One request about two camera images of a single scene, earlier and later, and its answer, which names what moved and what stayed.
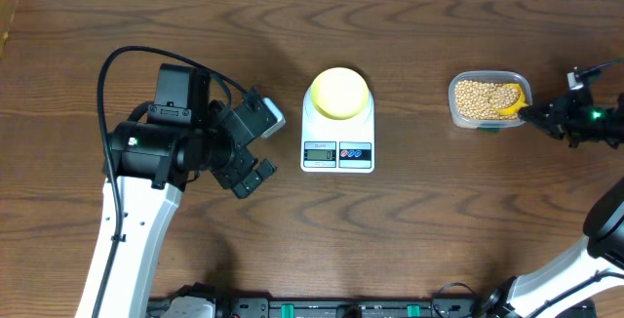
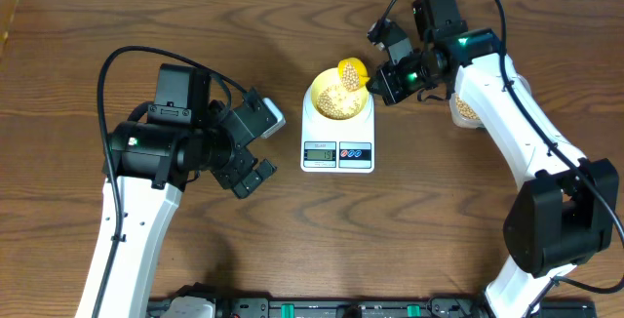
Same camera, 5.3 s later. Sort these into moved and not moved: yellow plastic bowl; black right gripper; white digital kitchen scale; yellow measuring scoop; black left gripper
Moved: yellow measuring scoop; black right gripper
Not moved: yellow plastic bowl; black left gripper; white digital kitchen scale
